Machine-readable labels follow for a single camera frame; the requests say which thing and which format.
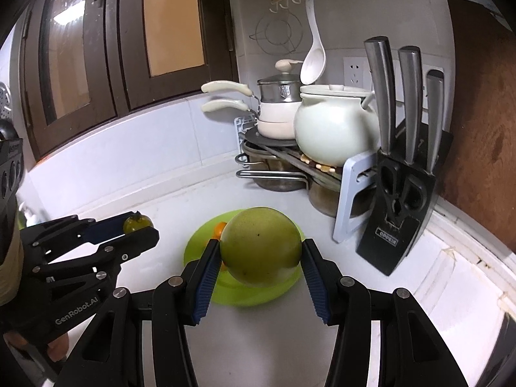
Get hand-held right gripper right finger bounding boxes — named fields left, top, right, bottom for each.
left=302, top=239, right=464, bottom=387

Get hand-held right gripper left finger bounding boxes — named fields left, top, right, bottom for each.
left=56, top=239, right=222, bottom=387

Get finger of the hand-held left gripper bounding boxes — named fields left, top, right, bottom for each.
left=22, top=211, right=143, bottom=258
left=30, top=228, right=161, bottom=282

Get small green persimmon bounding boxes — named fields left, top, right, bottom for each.
left=123, top=212, right=154, bottom=234

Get green plate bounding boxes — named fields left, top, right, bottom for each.
left=183, top=210, right=306, bottom=306

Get green guava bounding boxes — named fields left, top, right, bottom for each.
left=220, top=206, right=304, bottom=287

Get person's left forearm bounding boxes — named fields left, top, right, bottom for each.
left=0, top=226, right=22, bottom=306

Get person's left hand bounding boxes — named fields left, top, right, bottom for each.
left=3, top=328, right=70, bottom=365

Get black knife block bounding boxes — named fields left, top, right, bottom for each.
left=355, top=129, right=454, bottom=277

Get white sided pot rack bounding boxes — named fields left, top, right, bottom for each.
left=234, top=115, right=382, bottom=243

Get wooden bead trivet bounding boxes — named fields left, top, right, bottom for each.
left=300, top=154, right=338, bottom=173

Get black kitchen scissors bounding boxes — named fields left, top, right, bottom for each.
left=379, top=163, right=426, bottom=226

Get dark wooden framed window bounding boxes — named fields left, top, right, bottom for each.
left=12, top=0, right=241, bottom=162

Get white ceramic pot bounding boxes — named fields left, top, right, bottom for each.
left=293, top=84, right=382, bottom=166

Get white saucepan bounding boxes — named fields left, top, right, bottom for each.
left=201, top=81, right=302, bottom=124
left=201, top=99, right=301, bottom=140

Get steel pot with lid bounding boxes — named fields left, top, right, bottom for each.
left=257, top=60, right=304, bottom=104

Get white ladle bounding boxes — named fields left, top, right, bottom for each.
left=299, top=0, right=327, bottom=85

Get brown wooden cutting board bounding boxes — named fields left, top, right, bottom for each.
left=437, top=0, right=516, bottom=243

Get steel pot with long handle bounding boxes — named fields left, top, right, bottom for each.
left=236, top=151, right=310, bottom=193

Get steel handled knife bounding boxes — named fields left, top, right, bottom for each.
left=424, top=69, right=445, bottom=175
left=364, top=36, right=398, bottom=154
left=398, top=47, right=424, bottom=166

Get wire steamer stand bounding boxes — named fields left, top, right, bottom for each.
left=249, top=8, right=304, bottom=55

